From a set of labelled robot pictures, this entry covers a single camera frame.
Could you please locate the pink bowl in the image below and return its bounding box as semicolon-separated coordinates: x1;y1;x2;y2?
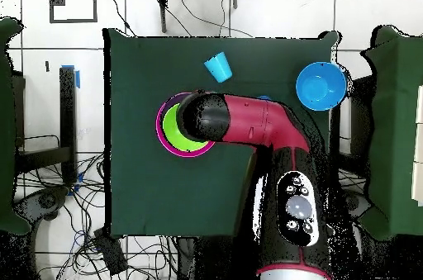
155;91;217;159

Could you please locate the lime green bowl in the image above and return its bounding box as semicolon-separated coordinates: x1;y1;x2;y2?
162;102;212;153

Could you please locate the light blue cup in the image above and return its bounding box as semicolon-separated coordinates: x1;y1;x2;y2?
203;50;233;84

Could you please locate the dark green table cloth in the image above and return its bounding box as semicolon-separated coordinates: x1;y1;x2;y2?
102;27;341;239

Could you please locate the light blue bowl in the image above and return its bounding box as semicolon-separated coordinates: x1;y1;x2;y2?
295;61;348;112

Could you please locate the black tripod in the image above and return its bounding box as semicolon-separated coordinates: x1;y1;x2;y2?
148;0;239;34

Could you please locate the black power strip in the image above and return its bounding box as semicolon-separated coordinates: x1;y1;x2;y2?
93;228;129;276

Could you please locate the black grey floor device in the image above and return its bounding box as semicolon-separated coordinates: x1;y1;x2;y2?
14;187;69;225
345;190;373;223

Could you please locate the green cloth side table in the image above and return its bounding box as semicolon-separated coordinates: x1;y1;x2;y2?
356;25;423;241
0;17;32;236

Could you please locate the tangle of cables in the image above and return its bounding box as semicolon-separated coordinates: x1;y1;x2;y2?
16;154;179;280

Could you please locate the black metal frame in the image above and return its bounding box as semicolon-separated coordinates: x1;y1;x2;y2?
14;65;80;185

